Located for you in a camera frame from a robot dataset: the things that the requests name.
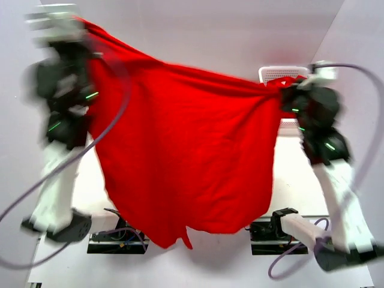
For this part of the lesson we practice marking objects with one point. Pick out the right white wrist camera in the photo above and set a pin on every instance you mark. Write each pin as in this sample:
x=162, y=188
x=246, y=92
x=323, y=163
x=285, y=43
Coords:
x=323, y=73

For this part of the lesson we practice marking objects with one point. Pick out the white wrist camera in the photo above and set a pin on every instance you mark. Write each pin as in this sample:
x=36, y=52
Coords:
x=323, y=73
x=58, y=22

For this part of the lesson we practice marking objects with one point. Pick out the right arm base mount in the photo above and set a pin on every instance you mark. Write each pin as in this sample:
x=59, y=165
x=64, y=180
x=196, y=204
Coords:
x=264, y=241

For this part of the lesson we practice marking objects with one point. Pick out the red t shirt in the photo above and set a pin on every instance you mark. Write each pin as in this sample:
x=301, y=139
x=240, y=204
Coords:
x=194, y=149

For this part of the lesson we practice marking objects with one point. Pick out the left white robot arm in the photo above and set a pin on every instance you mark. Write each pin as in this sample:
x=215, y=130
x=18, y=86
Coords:
x=64, y=85

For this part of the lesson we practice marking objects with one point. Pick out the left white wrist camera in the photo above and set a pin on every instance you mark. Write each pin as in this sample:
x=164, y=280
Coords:
x=58, y=22

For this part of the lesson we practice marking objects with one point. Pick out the white plastic basket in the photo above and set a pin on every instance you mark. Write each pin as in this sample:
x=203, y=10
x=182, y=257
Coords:
x=288, y=126

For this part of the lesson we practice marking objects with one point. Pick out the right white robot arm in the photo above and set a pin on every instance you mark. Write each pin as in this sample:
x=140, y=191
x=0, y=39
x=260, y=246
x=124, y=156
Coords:
x=350, y=241

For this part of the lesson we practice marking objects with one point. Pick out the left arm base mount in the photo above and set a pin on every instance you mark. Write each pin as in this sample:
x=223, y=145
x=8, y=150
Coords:
x=111, y=234

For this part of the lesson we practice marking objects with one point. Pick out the red shirts in basket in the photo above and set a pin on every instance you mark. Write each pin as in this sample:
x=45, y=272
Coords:
x=284, y=82

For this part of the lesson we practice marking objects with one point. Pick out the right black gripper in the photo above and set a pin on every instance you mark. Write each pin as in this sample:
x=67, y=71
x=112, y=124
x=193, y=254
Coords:
x=287, y=94

